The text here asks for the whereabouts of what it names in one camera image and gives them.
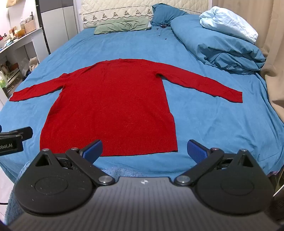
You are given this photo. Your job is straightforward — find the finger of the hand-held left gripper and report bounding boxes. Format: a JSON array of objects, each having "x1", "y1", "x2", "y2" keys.
[{"x1": 0, "y1": 126, "x2": 33, "y2": 141}]

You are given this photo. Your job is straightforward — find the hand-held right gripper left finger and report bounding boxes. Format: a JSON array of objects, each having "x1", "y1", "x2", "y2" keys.
[{"x1": 31, "y1": 139, "x2": 116, "y2": 186}]

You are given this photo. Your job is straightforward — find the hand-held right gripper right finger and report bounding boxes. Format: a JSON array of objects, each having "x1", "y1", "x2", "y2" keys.
[{"x1": 173, "y1": 139, "x2": 258, "y2": 186}]

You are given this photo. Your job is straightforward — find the red knit sweater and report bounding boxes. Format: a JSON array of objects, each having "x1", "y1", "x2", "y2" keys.
[{"x1": 9, "y1": 58, "x2": 243, "y2": 157}]

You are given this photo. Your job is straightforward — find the white plastic bag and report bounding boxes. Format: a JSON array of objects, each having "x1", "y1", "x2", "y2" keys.
[{"x1": 28, "y1": 57, "x2": 39, "y2": 72}]

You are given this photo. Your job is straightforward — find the white shelf desk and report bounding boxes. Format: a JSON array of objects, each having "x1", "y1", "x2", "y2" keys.
[{"x1": 0, "y1": 27, "x2": 49, "y2": 107}]

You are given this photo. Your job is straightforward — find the wicker basket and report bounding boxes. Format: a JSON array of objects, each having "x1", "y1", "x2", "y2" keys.
[{"x1": 24, "y1": 20, "x2": 36, "y2": 34}]

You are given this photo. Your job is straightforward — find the blue duvet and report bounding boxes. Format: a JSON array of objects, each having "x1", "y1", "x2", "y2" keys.
[{"x1": 170, "y1": 15, "x2": 267, "y2": 75}]

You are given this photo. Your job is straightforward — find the grey white wardrobe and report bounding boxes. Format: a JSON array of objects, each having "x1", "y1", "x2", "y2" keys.
[{"x1": 38, "y1": 0, "x2": 81, "y2": 56}]

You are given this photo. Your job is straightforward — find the beige curtain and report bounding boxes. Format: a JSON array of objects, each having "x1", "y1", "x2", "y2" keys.
[{"x1": 211, "y1": 0, "x2": 284, "y2": 126}]

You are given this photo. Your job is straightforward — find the green pillow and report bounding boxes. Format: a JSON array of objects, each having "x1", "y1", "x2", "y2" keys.
[{"x1": 94, "y1": 17, "x2": 152, "y2": 35}]

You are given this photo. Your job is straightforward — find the scattered small dark bits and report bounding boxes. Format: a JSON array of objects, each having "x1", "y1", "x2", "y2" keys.
[{"x1": 155, "y1": 24, "x2": 169, "y2": 41}]

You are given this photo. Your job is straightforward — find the light blue pillow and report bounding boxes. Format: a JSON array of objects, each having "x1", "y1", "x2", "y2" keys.
[{"x1": 199, "y1": 6, "x2": 259, "y2": 43}]

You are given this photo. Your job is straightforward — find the cream quilted headboard cover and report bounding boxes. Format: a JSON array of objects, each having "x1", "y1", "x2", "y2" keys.
[{"x1": 81, "y1": 0, "x2": 212, "y2": 29}]

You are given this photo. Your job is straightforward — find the black metal post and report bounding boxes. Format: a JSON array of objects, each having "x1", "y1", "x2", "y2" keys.
[{"x1": 35, "y1": 0, "x2": 52, "y2": 55}]

